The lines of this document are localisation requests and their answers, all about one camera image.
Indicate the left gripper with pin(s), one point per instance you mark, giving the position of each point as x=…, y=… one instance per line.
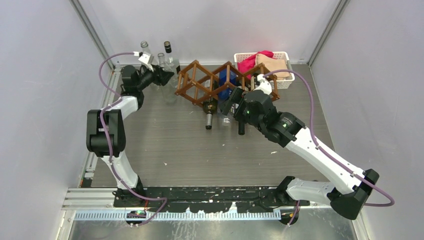
x=160, y=75

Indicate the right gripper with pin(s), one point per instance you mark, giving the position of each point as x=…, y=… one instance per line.
x=236, y=97

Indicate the blue Dash Blue bottle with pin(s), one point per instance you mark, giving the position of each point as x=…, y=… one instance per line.
x=224, y=94

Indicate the square clear liquor bottle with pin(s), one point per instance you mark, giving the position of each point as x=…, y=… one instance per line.
x=172, y=60

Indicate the round clear bottle pink label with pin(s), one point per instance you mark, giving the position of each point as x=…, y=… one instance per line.
x=146, y=50

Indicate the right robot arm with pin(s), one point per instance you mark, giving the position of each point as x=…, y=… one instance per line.
x=344, y=191

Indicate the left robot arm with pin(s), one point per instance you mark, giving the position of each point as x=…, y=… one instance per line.
x=106, y=136

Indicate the green bottle silver cap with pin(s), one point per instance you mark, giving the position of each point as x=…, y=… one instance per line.
x=210, y=104

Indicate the green bottle black cap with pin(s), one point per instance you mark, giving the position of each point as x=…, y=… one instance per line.
x=241, y=128

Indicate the brown wooden wine rack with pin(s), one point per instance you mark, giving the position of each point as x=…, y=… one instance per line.
x=198, y=84

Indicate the pink cloth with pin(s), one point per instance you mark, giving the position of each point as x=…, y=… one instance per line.
x=250, y=62

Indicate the beige cloth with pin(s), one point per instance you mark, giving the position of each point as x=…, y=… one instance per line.
x=273, y=65

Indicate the white plastic basket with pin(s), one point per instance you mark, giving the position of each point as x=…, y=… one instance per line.
x=281, y=84

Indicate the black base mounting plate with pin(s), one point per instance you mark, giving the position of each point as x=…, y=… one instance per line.
x=206, y=199

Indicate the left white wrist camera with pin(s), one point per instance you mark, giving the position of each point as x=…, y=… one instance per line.
x=145, y=59

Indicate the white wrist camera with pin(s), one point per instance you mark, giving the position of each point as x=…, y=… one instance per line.
x=262, y=84
x=145, y=59

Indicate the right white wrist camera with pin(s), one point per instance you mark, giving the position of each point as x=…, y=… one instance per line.
x=262, y=84

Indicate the aluminium frame rail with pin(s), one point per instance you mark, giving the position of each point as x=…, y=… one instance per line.
x=97, y=204

